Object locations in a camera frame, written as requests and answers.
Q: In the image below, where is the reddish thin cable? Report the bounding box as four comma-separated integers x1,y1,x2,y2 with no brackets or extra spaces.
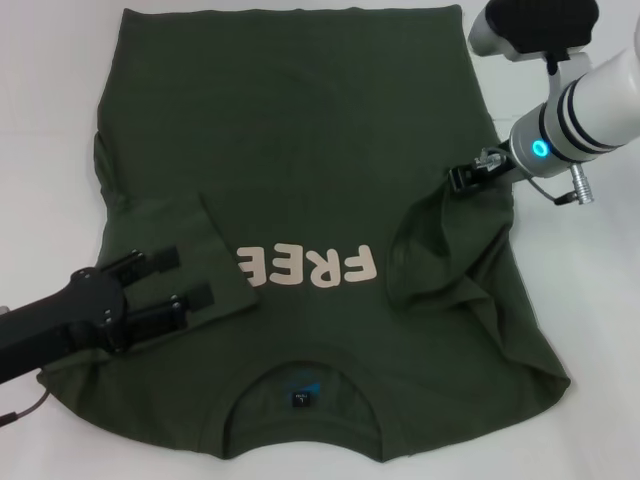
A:
0,380,52,427

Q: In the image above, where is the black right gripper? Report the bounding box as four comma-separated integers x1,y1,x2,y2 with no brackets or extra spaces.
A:
448,142,524,196

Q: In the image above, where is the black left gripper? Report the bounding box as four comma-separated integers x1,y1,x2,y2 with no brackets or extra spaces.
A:
0,245,217,387

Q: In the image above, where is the dark green FREE t-shirt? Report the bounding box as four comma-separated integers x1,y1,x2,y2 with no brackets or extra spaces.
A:
37,3,572,459

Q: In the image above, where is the thin black cable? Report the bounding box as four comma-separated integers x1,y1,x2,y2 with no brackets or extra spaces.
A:
524,174,576,207

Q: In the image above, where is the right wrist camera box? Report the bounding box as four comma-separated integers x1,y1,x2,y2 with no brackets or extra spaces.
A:
467,0,600,77

